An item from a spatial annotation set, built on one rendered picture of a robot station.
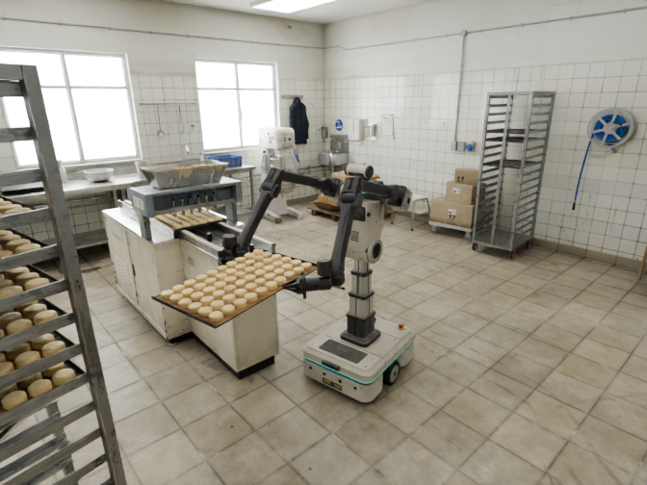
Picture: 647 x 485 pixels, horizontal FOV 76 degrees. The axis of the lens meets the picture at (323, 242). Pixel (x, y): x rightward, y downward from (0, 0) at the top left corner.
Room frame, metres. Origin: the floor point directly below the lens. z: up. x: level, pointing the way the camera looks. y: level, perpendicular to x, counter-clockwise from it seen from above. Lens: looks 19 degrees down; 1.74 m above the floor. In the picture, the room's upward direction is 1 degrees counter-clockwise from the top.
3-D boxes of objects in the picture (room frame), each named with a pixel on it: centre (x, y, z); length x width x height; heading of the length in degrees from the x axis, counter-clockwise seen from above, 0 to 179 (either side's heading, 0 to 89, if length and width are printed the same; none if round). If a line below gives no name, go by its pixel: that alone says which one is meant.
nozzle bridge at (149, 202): (3.04, 1.00, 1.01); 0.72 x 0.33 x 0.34; 131
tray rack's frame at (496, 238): (4.78, -2.18, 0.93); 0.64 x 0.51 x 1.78; 134
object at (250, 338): (2.65, 0.67, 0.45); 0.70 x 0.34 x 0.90; 41
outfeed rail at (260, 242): (3.21, 0.96, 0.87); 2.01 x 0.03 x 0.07; 41
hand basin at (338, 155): (7.36, -0.23, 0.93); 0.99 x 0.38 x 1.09; 41
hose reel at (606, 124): (4.42, -2.97, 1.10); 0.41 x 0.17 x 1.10; 41
